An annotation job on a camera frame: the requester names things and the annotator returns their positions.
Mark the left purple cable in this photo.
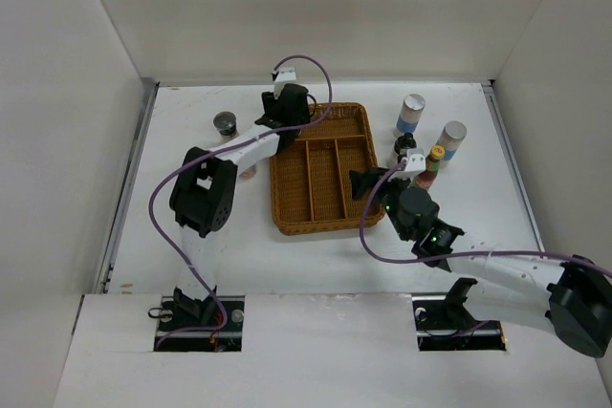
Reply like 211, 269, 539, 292
148, 54, 334, 350

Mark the silver-cap blue-label tall jar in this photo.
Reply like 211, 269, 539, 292
394, 94, 426, 138

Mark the black-top white powder shaker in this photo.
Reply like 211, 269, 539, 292
391, 133, 417, 162

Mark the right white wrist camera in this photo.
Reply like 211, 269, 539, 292
399, 148, 426, 177

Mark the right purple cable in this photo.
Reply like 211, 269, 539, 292
358, 161, 612, 278

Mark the red chili sauce bottle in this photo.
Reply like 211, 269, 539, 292
411, 144, 446, 191

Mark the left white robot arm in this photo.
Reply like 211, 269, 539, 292
169, 83, 314, 331

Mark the purple cable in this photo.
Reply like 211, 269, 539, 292
148, 54, 334, 350
358, 161, 612, 278

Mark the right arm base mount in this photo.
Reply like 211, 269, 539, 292
411, 278, 506, 352

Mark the brown wicker divided basket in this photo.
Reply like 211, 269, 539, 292
270, 102, 378, 236

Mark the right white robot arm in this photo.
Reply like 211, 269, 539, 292
349, 165, 611, 358

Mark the black-cap white powder grinder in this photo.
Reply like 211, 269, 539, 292
212, 111, 240, 145

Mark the white-lid brown sauce jar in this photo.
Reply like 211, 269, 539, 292
239, 164, 257, 180

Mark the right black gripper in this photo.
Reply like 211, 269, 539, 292
349, 166, 414, 242

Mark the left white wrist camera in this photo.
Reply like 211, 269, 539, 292
272, 66, 297, 84

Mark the silver-cap blue-label grain jar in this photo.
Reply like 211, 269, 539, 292
437, 120, 468, 169

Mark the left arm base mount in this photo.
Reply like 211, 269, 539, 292
147, 288, 246, 353

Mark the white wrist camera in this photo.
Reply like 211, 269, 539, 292
399, 148, 426, 177
272, 66, 297, 84

